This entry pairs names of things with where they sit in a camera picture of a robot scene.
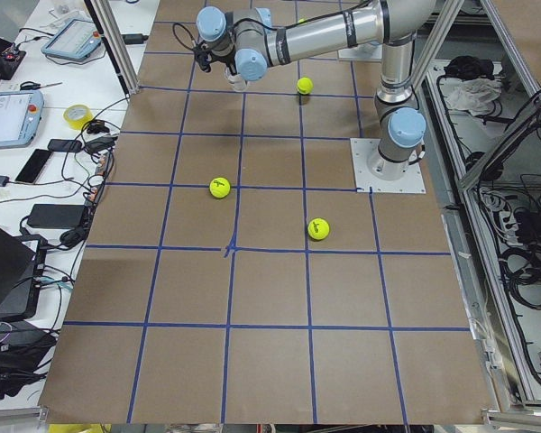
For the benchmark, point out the aluminium frame post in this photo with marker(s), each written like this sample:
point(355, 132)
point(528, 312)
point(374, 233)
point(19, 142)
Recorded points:
point(105, 22)

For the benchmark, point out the blue teach pendant lower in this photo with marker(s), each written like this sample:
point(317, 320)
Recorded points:
point(20, 114)

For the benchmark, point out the yellow tennis ball far right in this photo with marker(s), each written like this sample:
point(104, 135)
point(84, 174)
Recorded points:
point(318, 229)

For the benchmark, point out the scissors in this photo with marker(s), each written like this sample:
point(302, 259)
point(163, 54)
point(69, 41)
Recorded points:
point(31, 85)

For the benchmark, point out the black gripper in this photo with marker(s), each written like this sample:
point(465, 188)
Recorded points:
point(229, 70)

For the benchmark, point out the blue teach pendant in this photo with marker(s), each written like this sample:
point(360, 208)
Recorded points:
point(20, 114)
point(75, 41)

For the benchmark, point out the black smartphone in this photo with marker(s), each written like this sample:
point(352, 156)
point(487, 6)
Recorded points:
point(32, 169)

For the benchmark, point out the white crumpled cloth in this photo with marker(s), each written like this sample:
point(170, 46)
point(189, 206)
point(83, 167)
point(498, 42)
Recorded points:
point(477, 96)

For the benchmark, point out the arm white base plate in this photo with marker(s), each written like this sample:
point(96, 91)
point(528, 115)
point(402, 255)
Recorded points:
point(367, 52)
point(373, 174)

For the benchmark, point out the black power adapter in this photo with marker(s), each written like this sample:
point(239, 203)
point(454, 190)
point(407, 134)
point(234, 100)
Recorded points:
point(55, 216)

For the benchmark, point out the yellow tennis ball near right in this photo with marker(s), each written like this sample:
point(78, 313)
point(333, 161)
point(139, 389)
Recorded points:
point(220, 187)

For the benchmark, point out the yellow tape roll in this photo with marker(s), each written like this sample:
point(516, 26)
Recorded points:
point(77, 116)

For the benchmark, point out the black laptop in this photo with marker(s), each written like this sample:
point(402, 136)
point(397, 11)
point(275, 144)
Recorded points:
point(21, 264)

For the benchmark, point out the blue teach pendant upper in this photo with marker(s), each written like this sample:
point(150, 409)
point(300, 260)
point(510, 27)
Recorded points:
point(75, 41)

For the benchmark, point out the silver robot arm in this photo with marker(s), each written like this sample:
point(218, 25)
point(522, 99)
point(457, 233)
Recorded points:
point(248, 45)

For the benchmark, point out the yellow tennis ball centre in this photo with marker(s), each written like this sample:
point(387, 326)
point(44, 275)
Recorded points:
point(305, 86)

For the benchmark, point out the clear Wilson tennis ball can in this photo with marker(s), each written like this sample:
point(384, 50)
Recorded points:
point(236, 81)

